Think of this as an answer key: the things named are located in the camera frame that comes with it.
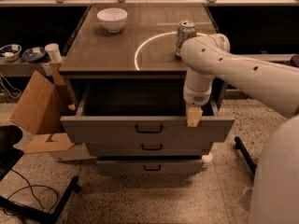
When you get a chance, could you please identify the grey top drawer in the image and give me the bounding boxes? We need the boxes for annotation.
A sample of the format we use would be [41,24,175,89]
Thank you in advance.
[62,77,235,145]

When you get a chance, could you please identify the grey drawer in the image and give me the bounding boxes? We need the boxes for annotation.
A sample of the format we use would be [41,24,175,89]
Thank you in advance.
[62,77,235,145]
[86,142,212,157]
[96,160,203,175]

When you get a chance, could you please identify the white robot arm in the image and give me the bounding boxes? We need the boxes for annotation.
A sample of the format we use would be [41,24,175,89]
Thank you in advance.
[180,34,299,224]

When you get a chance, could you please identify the grey middle drawer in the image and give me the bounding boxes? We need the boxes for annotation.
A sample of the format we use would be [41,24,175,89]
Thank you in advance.
[86,142,212,157]

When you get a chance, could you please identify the grey drawer cabinet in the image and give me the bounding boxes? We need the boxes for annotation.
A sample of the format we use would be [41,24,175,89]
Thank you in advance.
[60,4,227,163]

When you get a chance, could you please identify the grey bottom drawer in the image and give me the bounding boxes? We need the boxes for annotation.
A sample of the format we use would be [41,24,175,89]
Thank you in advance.
[96,160,203,175]

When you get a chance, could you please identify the black right stand leg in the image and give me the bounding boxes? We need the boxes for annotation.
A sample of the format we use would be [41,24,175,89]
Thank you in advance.
[235,136,257,174]

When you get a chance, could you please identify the black stand leg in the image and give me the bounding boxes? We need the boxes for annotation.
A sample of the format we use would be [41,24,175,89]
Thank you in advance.
[0,175,81,224]
[235,136,257,174]

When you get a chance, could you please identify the white box under cardboard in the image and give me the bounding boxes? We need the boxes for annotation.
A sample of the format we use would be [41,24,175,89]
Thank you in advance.
[50,143,95,161]

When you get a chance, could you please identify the white ceramic bowl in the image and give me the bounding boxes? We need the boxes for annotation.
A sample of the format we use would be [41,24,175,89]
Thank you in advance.
[97,7,128,33]

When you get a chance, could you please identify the brown cardboard box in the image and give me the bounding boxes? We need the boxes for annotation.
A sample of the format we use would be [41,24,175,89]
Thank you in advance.
[10,63,75,154]

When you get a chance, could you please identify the white paper cup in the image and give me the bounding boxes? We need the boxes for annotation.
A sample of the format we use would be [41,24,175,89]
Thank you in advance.
[45,43,62,63]

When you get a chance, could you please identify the blue bowl with paper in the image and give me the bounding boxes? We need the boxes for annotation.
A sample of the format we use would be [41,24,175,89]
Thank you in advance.
[21,47,46,63]

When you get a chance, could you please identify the black chair seat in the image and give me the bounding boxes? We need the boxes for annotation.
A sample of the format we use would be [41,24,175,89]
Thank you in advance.
[0,125,23,181]

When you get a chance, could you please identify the black left stand leg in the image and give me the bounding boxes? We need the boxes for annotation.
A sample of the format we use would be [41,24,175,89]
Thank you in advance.
[0,175,81,224]

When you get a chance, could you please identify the blue patterned bowl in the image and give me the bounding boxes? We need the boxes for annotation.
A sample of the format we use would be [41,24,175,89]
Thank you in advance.
[0,44,21,62]

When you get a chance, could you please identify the black cable on floor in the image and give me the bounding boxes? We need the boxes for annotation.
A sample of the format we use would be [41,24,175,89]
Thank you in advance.
[0,168,60,217]

